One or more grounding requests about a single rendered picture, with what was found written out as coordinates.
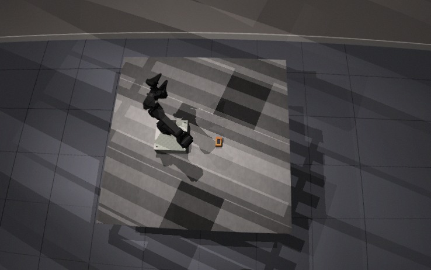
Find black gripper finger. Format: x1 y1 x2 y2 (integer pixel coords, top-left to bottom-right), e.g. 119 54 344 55
159 80 168 93
151 73 162 84

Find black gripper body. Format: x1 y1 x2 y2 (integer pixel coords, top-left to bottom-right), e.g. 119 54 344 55
146 78 162 97

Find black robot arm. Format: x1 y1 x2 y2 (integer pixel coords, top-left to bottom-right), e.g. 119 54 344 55
143 89 193 148

